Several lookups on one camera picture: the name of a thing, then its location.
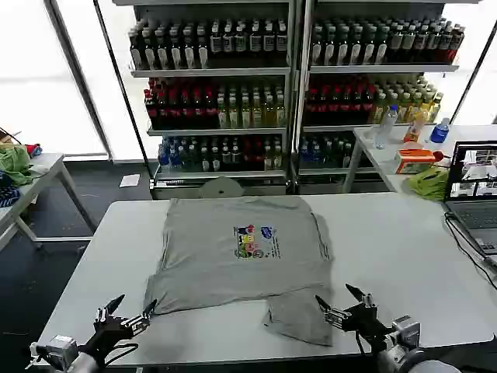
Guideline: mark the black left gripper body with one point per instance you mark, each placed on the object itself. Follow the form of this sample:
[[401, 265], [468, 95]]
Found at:
[[105, 335]]

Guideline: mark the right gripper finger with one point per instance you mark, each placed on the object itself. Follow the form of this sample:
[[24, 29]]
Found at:
[[334, 316], [362, 298]]

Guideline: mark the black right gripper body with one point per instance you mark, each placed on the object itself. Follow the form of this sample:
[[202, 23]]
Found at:
[[367, 324]]

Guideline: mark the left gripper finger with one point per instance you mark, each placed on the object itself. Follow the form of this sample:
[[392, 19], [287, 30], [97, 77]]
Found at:
[[139, 321], [109, 308]]

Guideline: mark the grey printed t-shirt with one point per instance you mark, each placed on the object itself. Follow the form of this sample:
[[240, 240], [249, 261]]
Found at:
[[209, 264]]

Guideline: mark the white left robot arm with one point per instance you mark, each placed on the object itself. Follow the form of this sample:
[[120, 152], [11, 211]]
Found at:
[[62, 351]]

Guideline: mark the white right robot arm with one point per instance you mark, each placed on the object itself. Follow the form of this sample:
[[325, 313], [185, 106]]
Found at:
[[407, 342]]

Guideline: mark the white paper sheet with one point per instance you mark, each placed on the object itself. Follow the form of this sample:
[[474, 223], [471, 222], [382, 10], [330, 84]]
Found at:
[[129, 180]]

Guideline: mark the green cloth bundle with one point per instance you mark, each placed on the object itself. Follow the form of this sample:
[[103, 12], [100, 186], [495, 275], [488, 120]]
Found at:
[[429, 184]]

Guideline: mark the grey laptop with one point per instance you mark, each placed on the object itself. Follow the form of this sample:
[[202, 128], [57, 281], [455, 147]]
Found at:
[[473, 217]]

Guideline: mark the white side table with goods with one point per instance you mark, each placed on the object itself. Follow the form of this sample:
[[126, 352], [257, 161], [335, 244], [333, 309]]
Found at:
[[388, 159]]

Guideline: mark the orange tissue box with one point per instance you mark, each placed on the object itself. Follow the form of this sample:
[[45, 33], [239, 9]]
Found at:
[[413, 161]]

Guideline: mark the white side table with clothes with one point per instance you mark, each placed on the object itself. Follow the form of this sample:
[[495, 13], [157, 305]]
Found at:
[[42, 171]]

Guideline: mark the blue striped cloth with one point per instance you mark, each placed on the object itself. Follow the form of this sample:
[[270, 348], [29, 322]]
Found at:
[[7, 192]]

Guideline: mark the white round disc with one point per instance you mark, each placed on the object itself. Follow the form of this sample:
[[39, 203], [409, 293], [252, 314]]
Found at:
[[221, 188]]

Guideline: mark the small red object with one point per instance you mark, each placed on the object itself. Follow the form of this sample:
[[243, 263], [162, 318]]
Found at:
[[438, 155]]

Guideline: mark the clear plastic water bottle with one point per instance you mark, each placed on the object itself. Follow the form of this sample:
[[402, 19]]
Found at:
[[384, 128]]

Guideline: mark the green crumpled garment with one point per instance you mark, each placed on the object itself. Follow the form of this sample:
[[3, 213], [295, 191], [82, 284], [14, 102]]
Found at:
[[13, 163]]

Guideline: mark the red cloth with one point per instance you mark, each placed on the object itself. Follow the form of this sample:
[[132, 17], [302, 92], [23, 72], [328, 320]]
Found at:
[[34, 149]]

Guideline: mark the orange juice bottle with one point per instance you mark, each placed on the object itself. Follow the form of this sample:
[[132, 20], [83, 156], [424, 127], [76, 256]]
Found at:
[[413, 130]]

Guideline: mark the blue label water bottle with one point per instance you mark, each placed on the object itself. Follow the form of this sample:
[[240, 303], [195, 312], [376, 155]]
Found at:
[[439, 133]]

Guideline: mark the brown cardboard box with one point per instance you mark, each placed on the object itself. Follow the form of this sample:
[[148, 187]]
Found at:
[[7, 136]]

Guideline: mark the thin black pole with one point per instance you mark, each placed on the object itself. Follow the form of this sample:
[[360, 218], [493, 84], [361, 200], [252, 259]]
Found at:
[[120, 81]]

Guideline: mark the metal shelf with bottles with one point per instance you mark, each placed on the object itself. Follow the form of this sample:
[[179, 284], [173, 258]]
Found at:
[[380, 68], [217, 70]]

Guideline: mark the grey window frame post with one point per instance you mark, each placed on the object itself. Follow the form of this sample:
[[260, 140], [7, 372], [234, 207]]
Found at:
[[77, 74]]

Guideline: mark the dark window frame post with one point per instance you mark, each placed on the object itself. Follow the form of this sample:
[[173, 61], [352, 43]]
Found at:
[[471, 81]]

